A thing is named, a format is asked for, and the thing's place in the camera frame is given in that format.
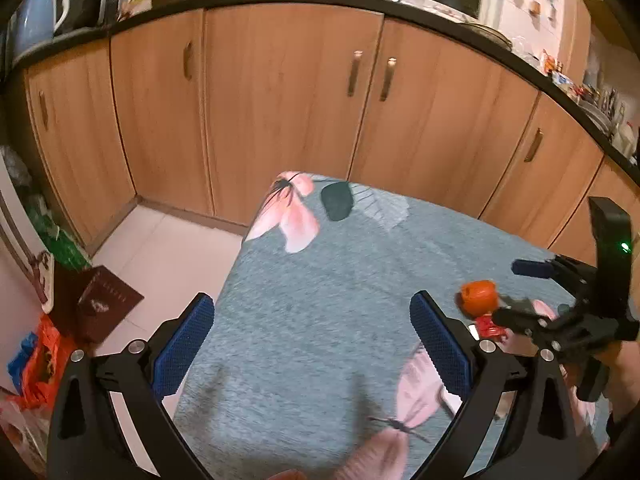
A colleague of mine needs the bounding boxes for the black microwave oven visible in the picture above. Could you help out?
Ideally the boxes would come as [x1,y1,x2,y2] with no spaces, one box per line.
[52,0,123,36]

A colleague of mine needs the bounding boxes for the rack of knives and utensils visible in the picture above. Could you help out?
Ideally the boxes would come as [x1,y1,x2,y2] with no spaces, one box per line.
[597,85,626,121]

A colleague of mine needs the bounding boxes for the floral grey-blue tablecloth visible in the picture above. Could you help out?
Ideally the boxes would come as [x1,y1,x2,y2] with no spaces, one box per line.
[172,170,616,480]

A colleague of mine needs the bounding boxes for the orange and blue bag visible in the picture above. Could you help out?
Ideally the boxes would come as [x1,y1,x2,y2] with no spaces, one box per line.
[7,312,66,408]

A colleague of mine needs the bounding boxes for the light blue electric kettle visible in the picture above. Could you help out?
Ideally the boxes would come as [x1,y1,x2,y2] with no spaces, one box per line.
[10,0,71,58]

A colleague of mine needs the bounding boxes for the stack of ceramic bowls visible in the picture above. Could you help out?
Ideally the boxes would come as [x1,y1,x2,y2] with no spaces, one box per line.
[582,105,613,131]

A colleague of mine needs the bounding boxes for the person's right hand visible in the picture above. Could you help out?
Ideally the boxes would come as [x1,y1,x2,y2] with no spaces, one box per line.
[602,340,640,428]

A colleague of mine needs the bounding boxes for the green plastic bag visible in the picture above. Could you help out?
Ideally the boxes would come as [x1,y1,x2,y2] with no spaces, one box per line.
[22,195,93,271]

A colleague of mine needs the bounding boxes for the white refrigerator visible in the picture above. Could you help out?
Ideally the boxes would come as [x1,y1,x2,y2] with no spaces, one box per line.
[0,155,61,396]

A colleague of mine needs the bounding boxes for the wooden base cabinets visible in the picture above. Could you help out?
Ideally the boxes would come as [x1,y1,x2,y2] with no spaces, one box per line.
[22,2,640,281]

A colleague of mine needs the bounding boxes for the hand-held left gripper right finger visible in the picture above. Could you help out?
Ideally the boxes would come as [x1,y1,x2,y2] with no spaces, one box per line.
[409,290,583,480]

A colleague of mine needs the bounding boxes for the curved sword with brown handle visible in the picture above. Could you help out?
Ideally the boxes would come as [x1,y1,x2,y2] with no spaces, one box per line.
[0,190,56,311]

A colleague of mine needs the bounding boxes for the orange peel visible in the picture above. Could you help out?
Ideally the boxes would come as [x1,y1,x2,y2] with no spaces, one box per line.
[454,280,501,318]

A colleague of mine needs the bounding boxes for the dark brown box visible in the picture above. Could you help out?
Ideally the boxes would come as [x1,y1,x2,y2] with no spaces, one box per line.
[52,265,146,346]

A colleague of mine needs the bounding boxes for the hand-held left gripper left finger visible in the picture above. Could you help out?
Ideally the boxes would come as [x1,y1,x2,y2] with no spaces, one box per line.
[46,292,216,480]

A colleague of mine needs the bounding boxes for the white plastic bag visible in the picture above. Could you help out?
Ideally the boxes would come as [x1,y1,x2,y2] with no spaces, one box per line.
[0,390,56,476]

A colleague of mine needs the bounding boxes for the group of seasoning containers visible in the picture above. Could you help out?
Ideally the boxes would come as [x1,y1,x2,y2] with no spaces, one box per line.
[537,47,596,101]

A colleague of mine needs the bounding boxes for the white plastic bottle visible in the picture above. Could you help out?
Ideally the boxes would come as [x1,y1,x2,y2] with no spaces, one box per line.
[617,122,638,158]

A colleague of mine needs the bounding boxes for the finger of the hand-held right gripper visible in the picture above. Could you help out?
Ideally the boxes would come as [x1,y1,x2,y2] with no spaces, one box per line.
[511,255,598,286]
[491,294,576,356]

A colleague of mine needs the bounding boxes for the red snack wrapper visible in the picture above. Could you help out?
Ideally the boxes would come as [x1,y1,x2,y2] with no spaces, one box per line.
[472,312,508,343]

